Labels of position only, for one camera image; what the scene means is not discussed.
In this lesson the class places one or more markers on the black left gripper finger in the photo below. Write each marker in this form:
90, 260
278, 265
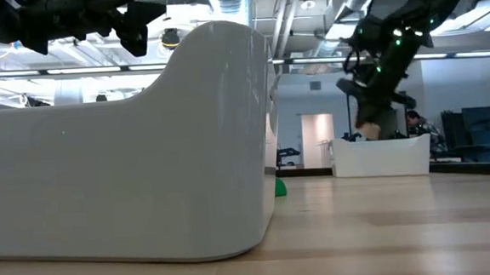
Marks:
145, 13

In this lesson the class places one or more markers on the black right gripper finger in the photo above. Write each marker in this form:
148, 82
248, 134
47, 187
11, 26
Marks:
363, 115
376, 113

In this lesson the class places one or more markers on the grey plastic bin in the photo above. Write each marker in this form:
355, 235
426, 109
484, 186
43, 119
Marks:
123, 162

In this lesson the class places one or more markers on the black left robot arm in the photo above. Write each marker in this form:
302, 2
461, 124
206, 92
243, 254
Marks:
50, 17

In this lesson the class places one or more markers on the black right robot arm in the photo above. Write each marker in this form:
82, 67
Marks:
433, 6

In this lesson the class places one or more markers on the black background robot arm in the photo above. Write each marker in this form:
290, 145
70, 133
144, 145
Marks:
288, 152

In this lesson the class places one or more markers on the white plastic bin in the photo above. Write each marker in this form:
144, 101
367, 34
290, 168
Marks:
378, 159

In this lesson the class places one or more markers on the white doorway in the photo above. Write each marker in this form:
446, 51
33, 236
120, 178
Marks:
317, 137

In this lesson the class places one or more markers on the person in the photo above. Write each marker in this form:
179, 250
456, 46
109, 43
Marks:
426, 132

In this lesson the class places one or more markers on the long ceiling light strip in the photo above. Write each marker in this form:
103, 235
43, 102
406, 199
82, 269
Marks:
83, 70

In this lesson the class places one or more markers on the dark equipment rack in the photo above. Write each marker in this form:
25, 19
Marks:
479, 131

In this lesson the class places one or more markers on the round ceiling fixture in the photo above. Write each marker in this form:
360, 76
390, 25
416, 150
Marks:
307, 4

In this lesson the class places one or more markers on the green half-round block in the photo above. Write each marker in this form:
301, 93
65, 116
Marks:
279, 188

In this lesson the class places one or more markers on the grey wall vent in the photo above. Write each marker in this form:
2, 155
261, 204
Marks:
315, 85

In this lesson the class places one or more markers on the ribbed silver ceiling duct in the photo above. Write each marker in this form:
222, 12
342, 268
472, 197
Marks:
230, 2

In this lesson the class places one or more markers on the black aluminium table frame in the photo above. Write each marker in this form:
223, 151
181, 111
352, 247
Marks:
473, 168

